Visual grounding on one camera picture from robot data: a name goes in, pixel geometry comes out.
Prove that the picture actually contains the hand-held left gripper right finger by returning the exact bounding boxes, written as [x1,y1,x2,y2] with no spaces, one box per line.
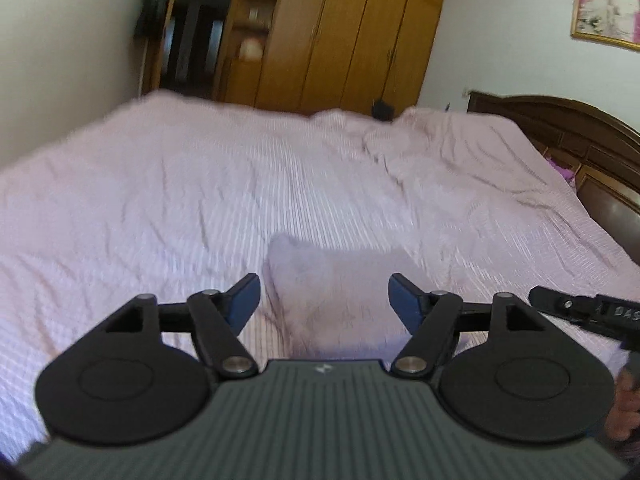
[388,273,548,380]

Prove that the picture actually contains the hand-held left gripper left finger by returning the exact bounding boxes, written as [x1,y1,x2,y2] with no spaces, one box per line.
[102,273,262,380]

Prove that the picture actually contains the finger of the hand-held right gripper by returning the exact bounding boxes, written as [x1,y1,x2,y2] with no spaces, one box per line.
[529,285,598,323]

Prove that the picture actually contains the lilac knit cardigan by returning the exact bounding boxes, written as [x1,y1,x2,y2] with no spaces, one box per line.
[266,232,471,361]

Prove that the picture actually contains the dark hanging clothes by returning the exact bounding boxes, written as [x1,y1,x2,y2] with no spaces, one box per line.
[135,0,176,38]

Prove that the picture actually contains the person's right hand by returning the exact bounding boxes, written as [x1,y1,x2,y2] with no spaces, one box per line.
[607,375,640,436]

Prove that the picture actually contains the purple cloth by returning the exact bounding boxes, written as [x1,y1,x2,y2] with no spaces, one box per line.
[547,157,576,183]

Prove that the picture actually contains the pink checked bed cover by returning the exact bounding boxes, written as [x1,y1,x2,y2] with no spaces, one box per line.
[0,89,640,461]

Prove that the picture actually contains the dark wooden headboard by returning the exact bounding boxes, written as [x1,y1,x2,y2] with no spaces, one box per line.
[467,91,640,251]

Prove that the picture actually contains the wooden wardrobe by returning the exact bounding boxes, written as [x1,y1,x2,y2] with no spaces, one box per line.
[212,0,453,116]

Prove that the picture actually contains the framed wall picture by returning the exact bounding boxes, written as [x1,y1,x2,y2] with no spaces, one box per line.
[571,0,640,52]

